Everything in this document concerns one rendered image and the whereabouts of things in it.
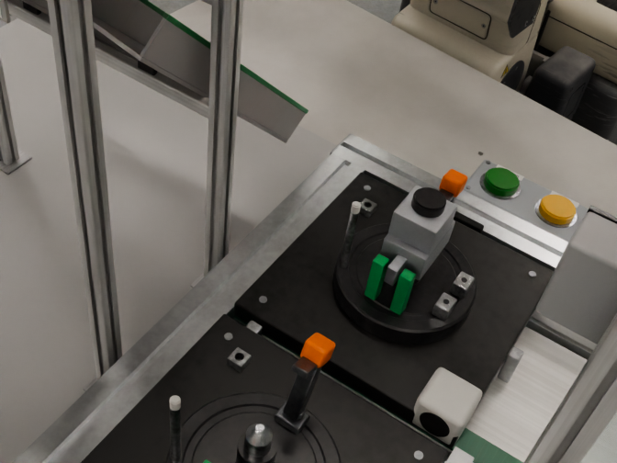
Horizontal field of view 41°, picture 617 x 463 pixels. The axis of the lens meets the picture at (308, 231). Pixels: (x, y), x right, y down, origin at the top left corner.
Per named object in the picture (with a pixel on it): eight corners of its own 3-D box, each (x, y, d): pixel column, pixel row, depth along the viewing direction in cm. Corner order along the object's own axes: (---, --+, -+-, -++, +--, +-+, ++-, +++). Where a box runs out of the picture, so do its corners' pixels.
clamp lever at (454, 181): (428, 227, 85) (451, 166, 80) (445, 236, 84) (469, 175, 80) (413, 242, 82) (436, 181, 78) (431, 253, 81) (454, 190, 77)
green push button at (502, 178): (489, 174, 99) (494, 161, 97) (520, 188, 97) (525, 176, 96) (475, 192, 96) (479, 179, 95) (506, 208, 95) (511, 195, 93)
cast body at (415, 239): (409, 220, 81) (424, 168, 76) (449, 242, 80) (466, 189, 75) (366, 272, 76) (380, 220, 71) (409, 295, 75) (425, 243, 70)
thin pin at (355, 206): (342, 260, 81) (354, 199, 75) (349, 265, 81) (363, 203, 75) (337, 265, 81) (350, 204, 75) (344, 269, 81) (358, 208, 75)
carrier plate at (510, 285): (358, 184, 95) (361, 170, 94) (550, 284, 88) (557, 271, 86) (232, 315, 80) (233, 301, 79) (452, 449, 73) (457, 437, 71)
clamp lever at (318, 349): (288, 401, 69) (316, 330, 66) (308, 414, 68) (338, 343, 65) (266, 422, 66) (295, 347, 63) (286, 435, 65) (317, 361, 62)
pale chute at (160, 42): (207, 87, 98) (228, 55, 98) (286, 143, 93) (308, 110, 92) (44, -9, 73) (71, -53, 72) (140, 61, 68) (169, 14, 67)
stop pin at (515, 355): (501, 368, 83) (513, 344, 80) (512, 374, 82) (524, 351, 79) (496, 378, 82) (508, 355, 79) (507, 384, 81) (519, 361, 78)
